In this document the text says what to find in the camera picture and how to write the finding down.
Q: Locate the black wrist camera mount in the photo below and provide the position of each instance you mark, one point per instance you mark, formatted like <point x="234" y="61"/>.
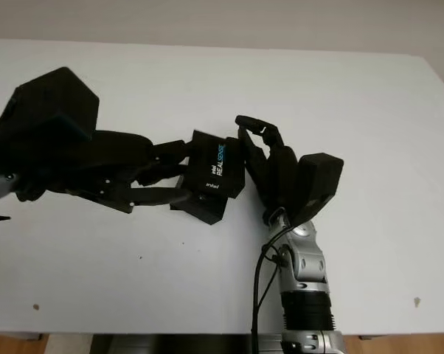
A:
<point x="318" y="184"/>
<point x="48" y="107"/>

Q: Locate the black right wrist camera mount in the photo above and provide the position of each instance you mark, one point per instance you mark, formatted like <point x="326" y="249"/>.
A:
<point x="318" y="184"/>

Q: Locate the black RealSense printed box lid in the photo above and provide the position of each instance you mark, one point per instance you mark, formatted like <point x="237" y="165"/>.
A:
<point x="214" y="166"/>

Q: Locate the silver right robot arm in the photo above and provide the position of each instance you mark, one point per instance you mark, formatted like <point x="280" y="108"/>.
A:
<point x="307" y="273"/>

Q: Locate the black box base foam insert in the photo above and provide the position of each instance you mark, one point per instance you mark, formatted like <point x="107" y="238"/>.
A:
<point x="207" y="210"/>

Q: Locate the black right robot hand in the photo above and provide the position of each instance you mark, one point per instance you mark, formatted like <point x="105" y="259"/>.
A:
<point x="277" y="166"/>

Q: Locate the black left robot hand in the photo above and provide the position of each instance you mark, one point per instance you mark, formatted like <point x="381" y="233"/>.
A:
<point x="96" y="173"/>

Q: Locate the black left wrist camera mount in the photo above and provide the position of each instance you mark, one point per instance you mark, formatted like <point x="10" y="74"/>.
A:
<point x="48" y="107"/>

